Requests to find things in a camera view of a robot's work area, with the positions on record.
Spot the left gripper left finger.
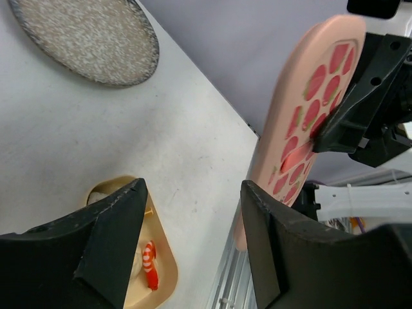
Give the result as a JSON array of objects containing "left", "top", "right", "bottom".
[{"left": 1, "top": 178, "right": 148, "bottom": 308}]

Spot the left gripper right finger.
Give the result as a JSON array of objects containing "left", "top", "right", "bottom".
[{"left": 241, "top": 180, "right": 411, "bottom": 308}]

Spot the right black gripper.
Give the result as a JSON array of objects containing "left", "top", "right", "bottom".
[{"left": 313, "top": 33, "right": 411, "bottom": 167}]

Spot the rice ball toy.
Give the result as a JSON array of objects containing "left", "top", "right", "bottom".
[{"left": 86, "top": 192, "right": 142, "bottom": 281}]

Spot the pink perforated lid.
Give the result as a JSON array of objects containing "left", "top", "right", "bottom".
[{"left": 234, "top": 14, "right": 368, "bottom": 252}]

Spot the shrimp toy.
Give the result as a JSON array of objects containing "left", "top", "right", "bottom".
[{"left": 142, "top": 241, "right": 159, "bottom": 290}]

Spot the yellow lunch box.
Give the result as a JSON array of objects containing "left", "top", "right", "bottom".
[{"left": 85, "top": 175, "right": 179, "bottom": 309}]

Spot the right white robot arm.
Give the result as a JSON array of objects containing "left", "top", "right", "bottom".
[{"left": 293, "top": 33, "right": 411, "bottom": 222}]

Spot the grey speckled plate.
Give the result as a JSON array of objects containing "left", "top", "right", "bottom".
[{"left": 8, "top": 1, "right": 160, "bottom": 88}]

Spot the aluminium frame rail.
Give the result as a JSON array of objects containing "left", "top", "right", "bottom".
[{"left": 206, "top": 206, "right": 257, "bottom": 309}]

